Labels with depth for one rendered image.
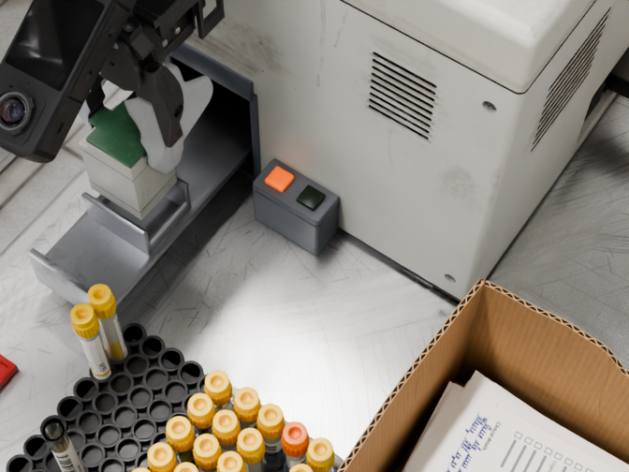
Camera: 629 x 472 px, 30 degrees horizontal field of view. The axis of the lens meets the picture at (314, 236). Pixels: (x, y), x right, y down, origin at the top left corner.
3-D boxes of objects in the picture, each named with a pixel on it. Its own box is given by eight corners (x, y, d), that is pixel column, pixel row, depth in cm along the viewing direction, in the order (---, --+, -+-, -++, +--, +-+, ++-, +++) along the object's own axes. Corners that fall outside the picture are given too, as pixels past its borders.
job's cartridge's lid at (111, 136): (115, 98, 79) (113, 93, 78) (169, 131, 77) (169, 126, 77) (77, 137, 77) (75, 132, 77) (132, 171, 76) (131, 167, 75)
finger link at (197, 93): (242, 138, 80) (210, 38, 73) (189, 199, 77) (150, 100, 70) (208, 123, 81) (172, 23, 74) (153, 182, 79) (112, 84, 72)
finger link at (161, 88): (201, 140, 74) (164, 36, 67) (186, 157, 73) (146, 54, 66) (146, 116, 76) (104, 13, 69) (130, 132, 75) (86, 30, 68)
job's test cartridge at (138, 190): (127, 150, 84) (115, 95, 79) (179, 182, 83) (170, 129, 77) (90, 188, 82) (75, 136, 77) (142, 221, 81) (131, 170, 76)
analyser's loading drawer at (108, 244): (210, 96, 94) (205, 54, 89) (277, 135, 92) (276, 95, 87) (37, 280, 85) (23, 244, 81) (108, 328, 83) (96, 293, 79)
